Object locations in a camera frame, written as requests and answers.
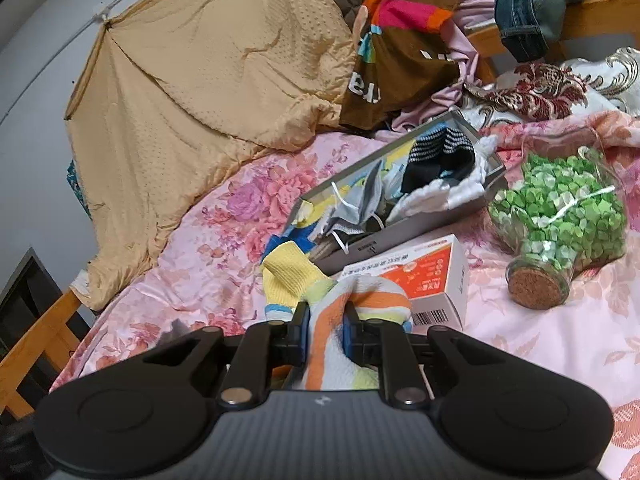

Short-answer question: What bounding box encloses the yellow striped fuzzy sock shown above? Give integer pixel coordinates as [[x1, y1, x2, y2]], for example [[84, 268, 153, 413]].
[[261, 239, 414, 392]]

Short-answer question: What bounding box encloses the white quilted baby cloth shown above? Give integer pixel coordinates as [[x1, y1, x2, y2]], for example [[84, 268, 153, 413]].
[[386, 134, 498, 224]]

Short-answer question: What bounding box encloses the grey face mask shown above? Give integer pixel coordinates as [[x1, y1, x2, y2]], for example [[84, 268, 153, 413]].
[[312, 160, 406, 254]]

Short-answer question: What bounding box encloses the black white striped sock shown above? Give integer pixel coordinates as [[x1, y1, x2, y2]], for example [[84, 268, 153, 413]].
[[400, 125, 475, 194]]

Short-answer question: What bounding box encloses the orange white medicine box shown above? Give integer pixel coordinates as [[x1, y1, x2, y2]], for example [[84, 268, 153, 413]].
[[338, 234, 470, 334]]

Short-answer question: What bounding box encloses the grey shallow cardboard box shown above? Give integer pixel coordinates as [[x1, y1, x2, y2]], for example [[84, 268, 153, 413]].
[[280, 110, 506, 274]]

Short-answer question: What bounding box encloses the pink floral bedsheet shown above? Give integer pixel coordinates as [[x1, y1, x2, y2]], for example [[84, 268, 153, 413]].
[[58, 110, 639, 479]]

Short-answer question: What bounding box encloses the glass jar of green stars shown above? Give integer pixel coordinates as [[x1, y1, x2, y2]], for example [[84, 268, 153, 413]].
[[488, 145, 628, 310]]

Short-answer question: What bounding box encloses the brown multicolour striped garment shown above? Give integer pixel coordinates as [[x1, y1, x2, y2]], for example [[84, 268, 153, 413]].
[[340, 0, 460, 132]]

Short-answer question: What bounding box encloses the tan yellow quilt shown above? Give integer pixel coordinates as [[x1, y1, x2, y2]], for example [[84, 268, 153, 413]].
[[65, 0, 355, 311]]

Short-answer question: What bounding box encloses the cream maroon brocade cloth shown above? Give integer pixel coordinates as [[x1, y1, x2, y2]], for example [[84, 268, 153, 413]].
[[461, 47, 639, 130]]

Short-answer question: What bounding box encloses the pale pink garment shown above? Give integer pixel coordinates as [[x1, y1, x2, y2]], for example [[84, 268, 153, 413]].
[[385, 0, 495, 133]]

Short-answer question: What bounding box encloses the wooden bed frame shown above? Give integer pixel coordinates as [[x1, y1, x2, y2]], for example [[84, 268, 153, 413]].
[[464, 0, 640, 86]]

